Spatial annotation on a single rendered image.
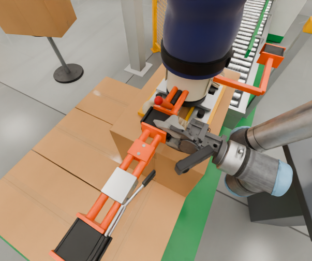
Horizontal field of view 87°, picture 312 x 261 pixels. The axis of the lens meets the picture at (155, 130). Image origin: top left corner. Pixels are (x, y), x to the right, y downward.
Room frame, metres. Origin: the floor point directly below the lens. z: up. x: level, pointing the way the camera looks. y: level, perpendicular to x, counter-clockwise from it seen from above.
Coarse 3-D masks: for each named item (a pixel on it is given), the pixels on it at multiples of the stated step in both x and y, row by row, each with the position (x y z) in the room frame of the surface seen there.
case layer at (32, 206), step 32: (96, 96) 0.92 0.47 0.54; (128, 96) 0.92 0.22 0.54; (64, 128) 0.62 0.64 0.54; (96, 128) 0.62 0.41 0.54; (32, 160) 0.38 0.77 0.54; (64, 160) 0.38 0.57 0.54; (96, 160) 0.38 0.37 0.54; (0, 192) 0.19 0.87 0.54; (32, 192) 0.19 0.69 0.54; (64, 192) 0.19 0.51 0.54; (96, 192) 0.19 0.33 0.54; (160, 192) 0.19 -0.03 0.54; (0, 224) 0.04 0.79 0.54; (32, 224) 0.04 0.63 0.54; (64, 224) 0.04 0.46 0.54; (128, 224) 0.04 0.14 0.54; (160, 224) 0.04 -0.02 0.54; (32, 256) -0.09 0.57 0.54; (128, 256) -0.09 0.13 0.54; (160, 256) -0.09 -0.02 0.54
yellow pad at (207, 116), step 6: (222, 84) 0.59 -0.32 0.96; (210, 90) 0.52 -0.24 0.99; (216, 90) 0.55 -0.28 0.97; (222, 90) 0.56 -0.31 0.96; (216, 102) 0.48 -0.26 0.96; (192, 108) 0.45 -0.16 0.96; (198, 108) 0.44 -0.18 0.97; (216, 108) 0.45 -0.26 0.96; (192, 114) 0.41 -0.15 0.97; (198, 114) 0.40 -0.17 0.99; (204, 114) 0.41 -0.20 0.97; (210, 114) 0.41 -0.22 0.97; (186, 120) 0.38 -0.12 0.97; (204, 120) 0.38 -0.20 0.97; (210, 120) 0.38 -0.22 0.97
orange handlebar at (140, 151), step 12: (264, 72) 0.53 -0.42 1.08; (228, 84) 0.47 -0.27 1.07; (240, 84) 0.46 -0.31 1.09; (264, 84) 0.46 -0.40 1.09; (168, 96) 0.40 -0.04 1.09; (180, 96) 0.40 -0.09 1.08; (144, 132) 0.25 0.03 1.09; (132, 144) 0.21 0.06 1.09; (144, 144) 0.21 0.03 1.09; (156, 144) 0.21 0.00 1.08; (132, 156) 0.18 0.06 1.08; (144, 156) 0.17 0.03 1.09; (96, 204) 0.06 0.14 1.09; (120, 204) 0.06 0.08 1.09; (108, 216) 0.03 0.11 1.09
